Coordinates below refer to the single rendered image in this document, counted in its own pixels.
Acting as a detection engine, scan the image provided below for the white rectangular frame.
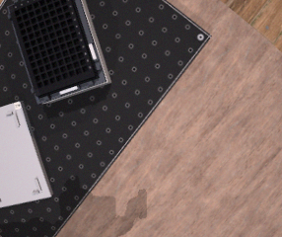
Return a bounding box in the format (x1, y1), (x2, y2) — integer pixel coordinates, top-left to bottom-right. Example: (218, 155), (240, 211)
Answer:
(0, 101), (53, 207)

